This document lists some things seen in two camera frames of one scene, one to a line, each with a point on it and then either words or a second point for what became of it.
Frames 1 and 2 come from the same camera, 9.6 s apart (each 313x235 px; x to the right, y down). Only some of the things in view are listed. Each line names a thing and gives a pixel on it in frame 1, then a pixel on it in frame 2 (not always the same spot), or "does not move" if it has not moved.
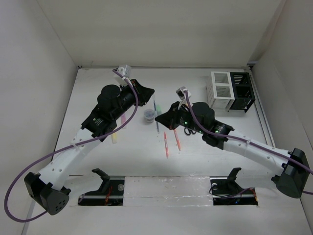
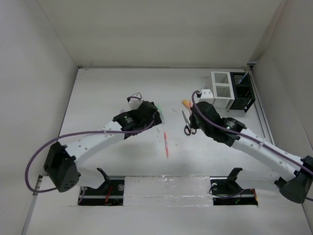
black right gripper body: [185, 118] -> [193, 122]
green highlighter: [159, 109] does not move
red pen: [167, 152] does not move
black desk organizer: [243, 90] does not move
